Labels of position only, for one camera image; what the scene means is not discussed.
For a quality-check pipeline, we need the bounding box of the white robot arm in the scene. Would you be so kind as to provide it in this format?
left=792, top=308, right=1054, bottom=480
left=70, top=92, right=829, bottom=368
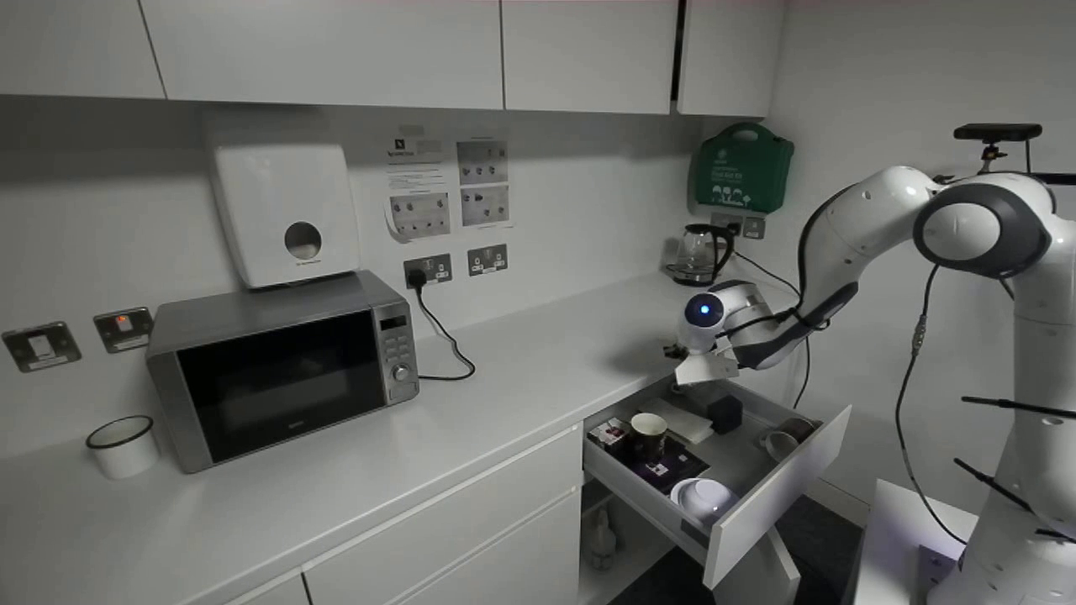
left=673, top=164, right=1076, bottom=605

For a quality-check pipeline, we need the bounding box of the silver microwave oven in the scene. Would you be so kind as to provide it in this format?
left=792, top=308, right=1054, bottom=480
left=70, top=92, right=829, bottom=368
left=144, top=271, right=420, bottom=473

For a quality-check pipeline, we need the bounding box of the white bowl in drawer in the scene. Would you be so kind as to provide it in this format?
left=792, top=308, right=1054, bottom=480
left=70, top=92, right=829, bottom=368
left=669, top=476, right=730, bottom=517

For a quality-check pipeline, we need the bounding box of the white folded paper in drawer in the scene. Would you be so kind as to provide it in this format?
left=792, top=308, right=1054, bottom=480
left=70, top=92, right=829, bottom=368
left=663, top=405, right=709, bottom=444

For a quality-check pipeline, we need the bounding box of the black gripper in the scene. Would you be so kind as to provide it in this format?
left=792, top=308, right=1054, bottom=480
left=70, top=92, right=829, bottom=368
left=669, top=345, right=739, bottom=386

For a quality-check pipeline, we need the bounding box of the open grey drawer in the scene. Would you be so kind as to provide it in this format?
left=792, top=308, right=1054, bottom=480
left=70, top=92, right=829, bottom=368
left=585, top=377, right=849, bottom=588

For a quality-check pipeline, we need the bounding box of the black microwave power cable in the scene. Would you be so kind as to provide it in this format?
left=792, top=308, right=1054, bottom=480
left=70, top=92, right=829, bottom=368
left=405, top=265, right=479, bottom=382

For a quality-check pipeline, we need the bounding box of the black mug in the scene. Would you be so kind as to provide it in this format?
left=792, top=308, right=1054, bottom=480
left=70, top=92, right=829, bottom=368
left=628, top=414, right=669, bottom=455

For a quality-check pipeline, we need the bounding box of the green first aid kit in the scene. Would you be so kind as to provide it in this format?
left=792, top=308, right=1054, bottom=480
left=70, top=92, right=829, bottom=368
left=689, top=122, right=792, bottom=215

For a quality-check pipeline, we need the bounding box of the white cup in drawer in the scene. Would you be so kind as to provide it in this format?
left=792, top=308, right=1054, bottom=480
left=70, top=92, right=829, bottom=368
left=758, top=431, right=795, bottom=461

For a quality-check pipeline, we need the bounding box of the wall switch plate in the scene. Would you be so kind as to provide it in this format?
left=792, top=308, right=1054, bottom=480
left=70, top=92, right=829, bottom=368
left=2, top=322, right=82, bottom=373

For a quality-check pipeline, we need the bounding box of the double wall socket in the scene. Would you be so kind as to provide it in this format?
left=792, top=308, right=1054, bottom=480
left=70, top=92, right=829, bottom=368
left=403, top=251, right=455, bottom=288

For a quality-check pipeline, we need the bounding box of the small black object in drawer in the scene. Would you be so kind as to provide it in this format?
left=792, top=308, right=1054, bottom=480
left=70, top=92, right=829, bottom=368
left=709, top=397, right=744, bottom=433

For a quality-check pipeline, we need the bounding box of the white paper towel dispenser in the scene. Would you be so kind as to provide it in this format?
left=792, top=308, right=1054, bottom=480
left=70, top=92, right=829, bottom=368
left=216, top=140, right=357, bottom=288

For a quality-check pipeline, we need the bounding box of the black camera on stand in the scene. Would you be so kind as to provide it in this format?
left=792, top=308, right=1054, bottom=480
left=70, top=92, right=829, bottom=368
left=951, top=122, right=1076, bottom=188

